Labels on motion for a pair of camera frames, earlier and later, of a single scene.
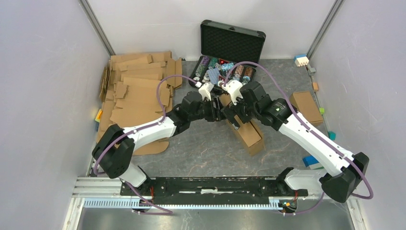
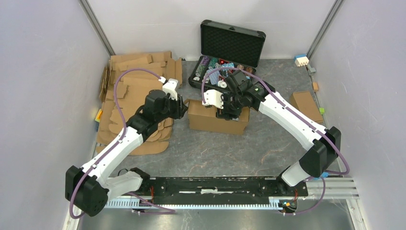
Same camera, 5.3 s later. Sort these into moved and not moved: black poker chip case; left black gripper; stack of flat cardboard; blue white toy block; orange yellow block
Moved: left black gripper
Not moved: black poker chip case; orange yellow block; stack of flat cardboard; blue white toy block
